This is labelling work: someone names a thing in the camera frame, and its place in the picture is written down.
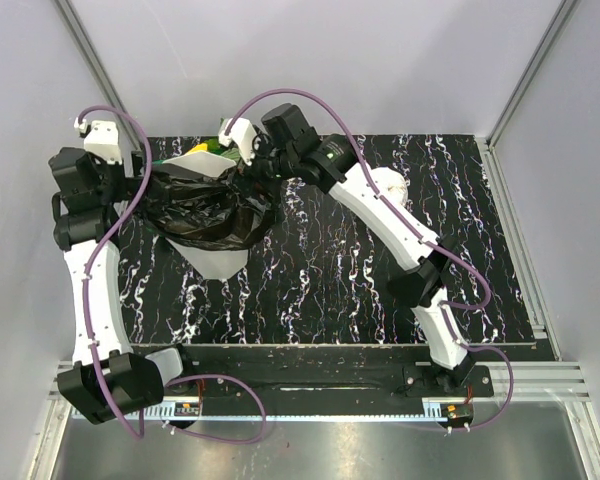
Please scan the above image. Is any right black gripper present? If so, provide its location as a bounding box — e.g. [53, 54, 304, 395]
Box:
[226, 127, 297, 214]

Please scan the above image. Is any black trash bag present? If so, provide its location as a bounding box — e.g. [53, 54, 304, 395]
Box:
[134, 163, 281, 251]

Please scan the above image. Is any white translucent trash bin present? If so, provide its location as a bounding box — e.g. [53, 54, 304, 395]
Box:
[161, 151, 249, 280]

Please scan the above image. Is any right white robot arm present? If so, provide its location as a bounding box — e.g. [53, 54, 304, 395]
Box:
[221, 103, 475, 396]

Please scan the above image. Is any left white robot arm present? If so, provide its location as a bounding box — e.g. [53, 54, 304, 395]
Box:
[49, 147, 197, 425]

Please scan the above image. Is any green leafy toy plant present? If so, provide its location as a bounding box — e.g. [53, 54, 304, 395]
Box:
[206, 138, 226, 155]

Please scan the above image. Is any yellow toy vegetable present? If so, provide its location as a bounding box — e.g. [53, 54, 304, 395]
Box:
[187, 143, 208, 155]

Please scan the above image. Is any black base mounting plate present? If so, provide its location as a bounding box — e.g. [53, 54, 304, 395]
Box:
[179, 343, 495, 400]

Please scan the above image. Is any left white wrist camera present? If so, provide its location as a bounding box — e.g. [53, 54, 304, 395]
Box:
[74, 118, 123, 165]

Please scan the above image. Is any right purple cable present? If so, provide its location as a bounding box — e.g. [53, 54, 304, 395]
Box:
[227, 89, 515, 432]

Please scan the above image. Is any purple cable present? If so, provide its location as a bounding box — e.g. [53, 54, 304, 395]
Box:
[227, 89, 515, 432]
[77, 105, 267, 445]

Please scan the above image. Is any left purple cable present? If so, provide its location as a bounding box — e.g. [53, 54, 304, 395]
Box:
[77, 105, 267, 445]

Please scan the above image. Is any left aluminium frame post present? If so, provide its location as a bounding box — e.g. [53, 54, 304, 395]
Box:
[54, 0, 144, 151]

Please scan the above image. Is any aluminium frame post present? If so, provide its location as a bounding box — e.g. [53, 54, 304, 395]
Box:
[54, 0, 144, 151]
[485, 0, 580, 149]

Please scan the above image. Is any white slotted cable duct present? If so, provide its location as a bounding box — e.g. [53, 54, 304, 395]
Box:
[72, 397, 474, 419]

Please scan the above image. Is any right aluminium frame post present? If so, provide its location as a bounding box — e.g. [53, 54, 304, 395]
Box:
[485, 0, 580, 149]

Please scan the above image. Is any aluminium front rail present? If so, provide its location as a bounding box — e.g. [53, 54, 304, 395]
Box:
[49, 360, 592, 401]

